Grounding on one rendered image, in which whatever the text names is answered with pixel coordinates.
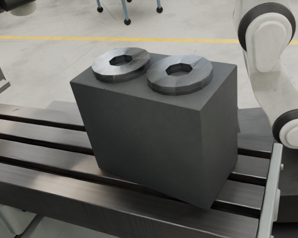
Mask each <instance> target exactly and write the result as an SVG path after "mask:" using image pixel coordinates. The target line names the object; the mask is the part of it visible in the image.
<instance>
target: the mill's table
mask: <svg viewBox="0 0 298 238"><path fill-rule="evenodd" d="M273 138H274V137H271V136H260V135H252V134H244V133H237V162H236V164H235V166H234V167H233V170H232V171H231V173H230V175H229V176H228V178H227V180H226V181H225V183H224V185H223V187H222V188H221V190H220V192H219V193H218V195H217V197H216V198H215V200H214V202H213V204H212V205H211V207H210V209H209V210H204V209H202V208H200V207H197V206H195V205H192V204H189V203H187V202H184V201H182V200H179V199H176V198H174V197H171V196H169V195H166V194H163V193H161V192H158V191H156V190H154V189H151V188H148V187H146V186H143V185H141V184H138V183H135V182H133V181H130V180H128V179H125V178H122V177H120V176H117V175H115V174H112V173H110V172H107V171H105V170H102V169H100V168H99V167H98V164H97V161H96V158H95V155H94V152H93V150H92V147H91V144H90V141H89V138H88V135H87V132H86V129H85V126H84V123H83V120H82V118H81V115H80V113H75V112H67V111H60V110H49V109H41V108H33V107H26V106H17V105H10V104H2V103H0V204H3V205H7V206H10V207H14V208H18V209H21V210H24V211H28V212H31V213H35V214H39V215H42V216H46V217H49V218H53V219H56V220H60V221H63V222H67V223H70V224H74V225H78V226H81V227H84V228H88V229H91V230H95V231H99V232H102V233H105V234H109V235H113V236H116V237H120V238H274V236H272V235H271V234H272V225H273V222H274V221H276V220H277V216H278V208H279V200H280V190H279V189H278V184H279V177H280V170H283V164H281V158H282V148H283V145H282V144H278V143H273Z"/></svg>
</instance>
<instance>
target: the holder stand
mask: <svg viewBox="0 0 298 238"><path fill-rule="evenodd" d="M70 86H71V88H72V91H73V94H74V97H75V100H76V103H77V106H78V109H79V112H80V115H81V118H82V120H83V123H84V126H85V129H86V132H87V135H88V138H89V141H90V144H91V147H92V150H93V152H94V155H95V158H96V161H97V164H98V167H99V168H100V169H102V170H105V171H107V172H110V173H112V174H115V175H117V176H120V177H122V178H125V179H128V180H130V181H133V182H135V183H138V184H141V185H143V186H146V187H148V188H151V189H154V190H156V191H158V192H161V193H163V194H166V195H169V196H171V197H174V198H176V199H179V200H182V201H184V202H187V203H189V204H192V205H195V206H197V207H200V208H202V209H204V210H209V209H210V207H211V205H212V204H213V202H214V200H215V198H216V197H217V195H218V193H219V192H220V190H221V188H222V187H223V185H224V183H225V181H226V180H227V178H228V176H229V175H230V173H231V171H232V170H233V167H234V166H235V164H236V162H237V65H236V64H230V63H223V62H216V61H209V60H207V59H206V58H204V57H201V56H197V55H187V54H182V55H175V56H171V55H164V54H157V53H150V52H147V51H146V50H145V49H142V48H138V47H126V48H115V49H114V50H112V51H108V52H106V53H104V54H102V55H101V56H99V57H97V58H96V59H95V60H94V61H93V63H92V65H91V66H90V67H88V68H87V69H86V70H84V71H83V72H82V73H80V74H79V75H77V76H76V77H75V78H73V79H72V80H70Z"/></svg>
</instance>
